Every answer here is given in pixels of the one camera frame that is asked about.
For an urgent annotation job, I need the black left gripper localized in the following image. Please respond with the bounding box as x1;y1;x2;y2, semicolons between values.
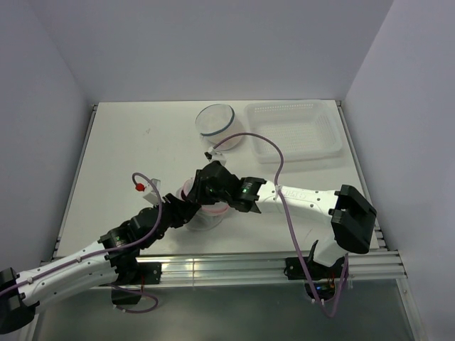
141;192;200;248

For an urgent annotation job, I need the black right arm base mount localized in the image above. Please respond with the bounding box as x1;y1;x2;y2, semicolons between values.
284;257;349;301

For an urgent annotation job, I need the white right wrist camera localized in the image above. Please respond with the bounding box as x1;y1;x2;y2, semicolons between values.
204;146;226;166

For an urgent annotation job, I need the white perforated plastic basket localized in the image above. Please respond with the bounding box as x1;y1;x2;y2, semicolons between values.
244;99;343;162

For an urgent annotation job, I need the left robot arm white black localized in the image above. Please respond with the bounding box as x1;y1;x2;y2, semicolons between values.
1;194;201;335

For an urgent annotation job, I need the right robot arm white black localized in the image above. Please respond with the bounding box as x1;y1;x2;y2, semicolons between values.
184;161;377;277

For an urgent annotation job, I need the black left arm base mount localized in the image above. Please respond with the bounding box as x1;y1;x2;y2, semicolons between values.
109;261;162;309

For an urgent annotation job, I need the grey trimmed mesh laundry bag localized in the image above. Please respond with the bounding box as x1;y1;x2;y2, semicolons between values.
195;104;245;146

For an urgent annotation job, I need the pink trimmed mesh laundry bag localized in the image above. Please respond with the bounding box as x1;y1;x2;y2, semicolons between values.
176;178;230;232

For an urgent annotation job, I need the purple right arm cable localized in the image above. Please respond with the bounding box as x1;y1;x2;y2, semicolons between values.
213;132;351;319

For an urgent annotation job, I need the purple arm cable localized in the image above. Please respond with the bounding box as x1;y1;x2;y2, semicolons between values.
0;173;164;296
213;132;351;319

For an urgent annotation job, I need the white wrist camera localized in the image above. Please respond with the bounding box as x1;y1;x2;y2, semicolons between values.
204;146;226;166
142;178;161;205

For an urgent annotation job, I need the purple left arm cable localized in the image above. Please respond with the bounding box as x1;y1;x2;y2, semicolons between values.
0;173;164;296

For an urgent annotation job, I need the aluminium frame rail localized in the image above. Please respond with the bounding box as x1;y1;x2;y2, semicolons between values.
137;249;407;288

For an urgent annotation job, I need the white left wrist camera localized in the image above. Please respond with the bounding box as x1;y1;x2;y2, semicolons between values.
142;178;161;205

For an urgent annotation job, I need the beige bra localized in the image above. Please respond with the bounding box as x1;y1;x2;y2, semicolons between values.
206;104;245;145

